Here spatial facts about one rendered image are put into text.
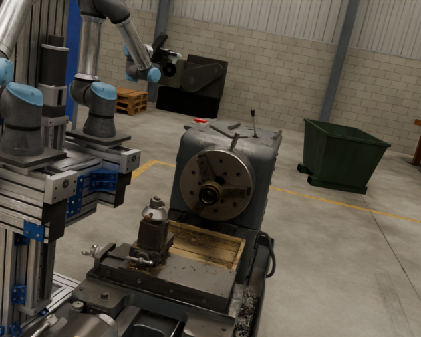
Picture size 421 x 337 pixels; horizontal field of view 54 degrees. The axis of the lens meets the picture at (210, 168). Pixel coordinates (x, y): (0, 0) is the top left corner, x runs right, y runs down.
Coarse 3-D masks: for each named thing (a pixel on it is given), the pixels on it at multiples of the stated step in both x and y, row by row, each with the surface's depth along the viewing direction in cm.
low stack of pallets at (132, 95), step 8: (120, 88) 984; (128, 88) 1014; (120, 96) 942; (128, 96) 897; (136, 96) 1010; (144, 96) 1004; (120, 104) 925; (128, 104) 900; (136, 104) 958; (144, 104) 1004; (128, 112) 907; (136, 112) 949
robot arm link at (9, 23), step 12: (12, 0) 123; (24, 0) 125; (36, 0) 132; (0, 12) 121; (12, 12) 122; (24, 12) 125; (0, 24) 119; (12, 24) 121; (0, 36) 117; (12, 36) 120; (0, 48) 116; (12, 48) 120; (0, 60) 114; (0, 72) 113; (12, 72) 118; (0, 84) 116
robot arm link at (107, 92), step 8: (88, 88) 190; (96, 88) 184; (104, 88) 185; (112, 88) 188; (88, 96) 188; (96, 96) 185; (104, 96) 185; (112, 96) 188; (88, 104) 190; (96, 104) 186; (104, 104) 186; (112, 104) 189; (96, 112) 187; (104, 112) 187; (112, 112) 191
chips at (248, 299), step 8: (248, 296) 195; (256, 296) 198; (248, 304) 188; (256, 304) 192; (240, 312) 176; (248, 312) 178; (256, 312) 187; (240, 320) 166; (248, 320) 175; (240, 328) 166; (248, 328) 170; (232, 336) 162; (240, 336) 161; (248, 336) 166
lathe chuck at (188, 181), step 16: (192, 160) 177; (224, 160) 174; (240, 160) 172; (192, 176) 178; (224, 176) 175; (240, 176) 174; (192, 192) 180; (192, 208) 182; (208, 208) 180; (224, 208) 178; (240, 208) 177
